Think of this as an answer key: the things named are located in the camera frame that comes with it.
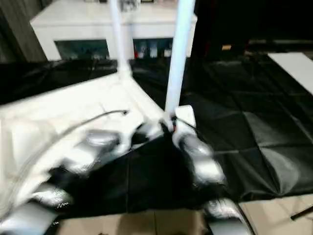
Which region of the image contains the white flat board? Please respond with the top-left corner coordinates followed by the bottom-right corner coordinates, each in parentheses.
top-left (268, 52), bottom-right (313, 95)

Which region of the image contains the white sideboard with glass doors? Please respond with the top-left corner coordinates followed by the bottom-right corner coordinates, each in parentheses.
top-left (29, 0), bottom-right (198, 61)

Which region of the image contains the black plastic cover mat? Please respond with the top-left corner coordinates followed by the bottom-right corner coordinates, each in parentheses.
top-left (0, 52), bottom-right (313, 216)

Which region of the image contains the white plastic table leg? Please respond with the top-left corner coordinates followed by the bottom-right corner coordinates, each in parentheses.
top-left (164, 0), bottom-right (197, 120)
top-left (109, 0), bottom-right (134, 79)

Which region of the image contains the grey curtain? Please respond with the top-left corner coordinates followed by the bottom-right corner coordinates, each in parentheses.
top-left (0, 0), bottom-right (48, 63)

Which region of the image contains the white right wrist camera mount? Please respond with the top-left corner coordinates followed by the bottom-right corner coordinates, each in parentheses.
top-left (175, 105), bottom-right (198, 134)

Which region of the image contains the white plastic table top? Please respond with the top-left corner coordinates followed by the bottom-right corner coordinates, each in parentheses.
top-left (0, 70), bottom-right (172, 216)

